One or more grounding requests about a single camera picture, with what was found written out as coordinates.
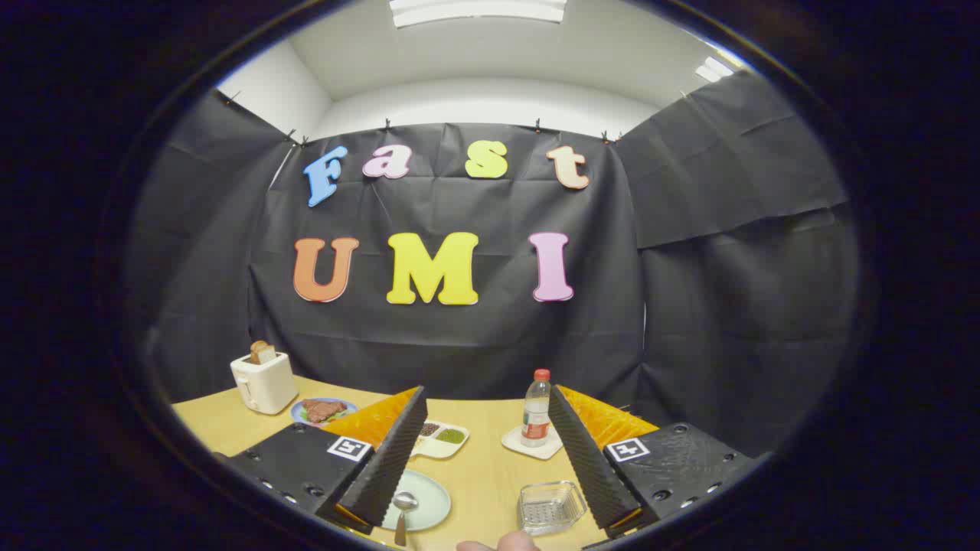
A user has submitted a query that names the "wooden handled metal spoon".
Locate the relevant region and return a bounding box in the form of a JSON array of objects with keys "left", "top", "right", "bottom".
[{"left": 394, "top": 491, "right": 420, "bottom": 546}]

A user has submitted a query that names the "brown meat piece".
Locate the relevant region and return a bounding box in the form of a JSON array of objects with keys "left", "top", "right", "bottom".
[{"left": 302, "top": 399, "right": 347, "bottom": 423}]

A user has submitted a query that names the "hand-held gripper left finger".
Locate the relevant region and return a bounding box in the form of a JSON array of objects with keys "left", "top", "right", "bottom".
[{"left": 218, "top": 386, "right": 429, "bottom": 536}]

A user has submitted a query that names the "small blue plate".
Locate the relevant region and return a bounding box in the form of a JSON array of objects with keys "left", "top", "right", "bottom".
[{"left": 290, "top": 397, "right": 358, "bottom": 427}]

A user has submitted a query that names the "cream toaster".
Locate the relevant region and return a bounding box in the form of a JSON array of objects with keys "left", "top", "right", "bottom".
[{"left": 230, "top": 350, "right": 299, "bottom": 416}]

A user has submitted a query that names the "black backdrop cloth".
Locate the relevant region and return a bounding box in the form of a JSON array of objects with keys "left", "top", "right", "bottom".
[{"left": 126, "top": 69, "right": 862, "bottom": 460}]

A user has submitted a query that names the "wire drainer basket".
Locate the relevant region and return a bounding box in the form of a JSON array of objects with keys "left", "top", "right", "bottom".
[{"left": 518, "top": 481, "right": 587, "bottom": 536}]

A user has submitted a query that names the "white square coaster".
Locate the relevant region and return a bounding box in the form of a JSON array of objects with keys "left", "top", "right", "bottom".
[{"left": 501, "top": 425, "right": 565, "bottom": 461}]

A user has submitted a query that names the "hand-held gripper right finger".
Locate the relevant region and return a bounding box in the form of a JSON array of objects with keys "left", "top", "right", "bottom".
[{"left": 547, "top": 384, "right": 759, "bottom": 541}]

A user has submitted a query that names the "long ceiling light panel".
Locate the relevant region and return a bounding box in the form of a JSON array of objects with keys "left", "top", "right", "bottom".
[{"left": 389, "top": 0, "right": 568, "bottom": 28}]

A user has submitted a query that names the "pale green round plate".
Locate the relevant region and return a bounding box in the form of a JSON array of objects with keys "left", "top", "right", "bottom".
[{"left": 381, "top": 469, "right": 452, "bottom": 533}]

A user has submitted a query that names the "clear water bottle red cap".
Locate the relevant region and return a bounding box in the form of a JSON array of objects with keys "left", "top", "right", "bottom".
[{"left": 521, "top": 369, "right": 552, "bottom": 448}]

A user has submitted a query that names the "small ceiling light panel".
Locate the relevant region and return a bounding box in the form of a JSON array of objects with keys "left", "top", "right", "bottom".
[{"left": 695, "top": 56, "right": 736, "bottom": 83}]

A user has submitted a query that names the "white divided bean dish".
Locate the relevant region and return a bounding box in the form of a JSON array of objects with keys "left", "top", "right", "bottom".
[{"left": 410, "top": 419, "right": 470, "bottom": 460}]

